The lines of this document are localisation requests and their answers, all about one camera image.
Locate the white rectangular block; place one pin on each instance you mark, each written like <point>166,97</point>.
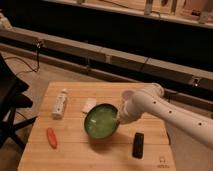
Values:
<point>89,104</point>

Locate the black rectangular remote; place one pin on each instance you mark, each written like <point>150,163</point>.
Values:
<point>138,145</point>

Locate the black office chair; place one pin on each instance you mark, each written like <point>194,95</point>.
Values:
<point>11,98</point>

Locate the wooden shelf with items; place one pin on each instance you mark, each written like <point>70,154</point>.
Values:
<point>194,10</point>

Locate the green ceramic bowl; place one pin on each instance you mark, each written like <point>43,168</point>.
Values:
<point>101,121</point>

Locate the long metal rail beam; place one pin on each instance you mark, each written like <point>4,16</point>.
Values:
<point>185,84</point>

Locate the white plastic bottle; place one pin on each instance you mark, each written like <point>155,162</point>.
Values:
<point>60,104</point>

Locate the orange carrot toy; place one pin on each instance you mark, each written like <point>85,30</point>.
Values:
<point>51,138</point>

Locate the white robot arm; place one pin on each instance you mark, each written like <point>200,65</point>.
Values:
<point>150,100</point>

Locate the white paper cup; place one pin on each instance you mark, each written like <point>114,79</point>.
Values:
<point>125,96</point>

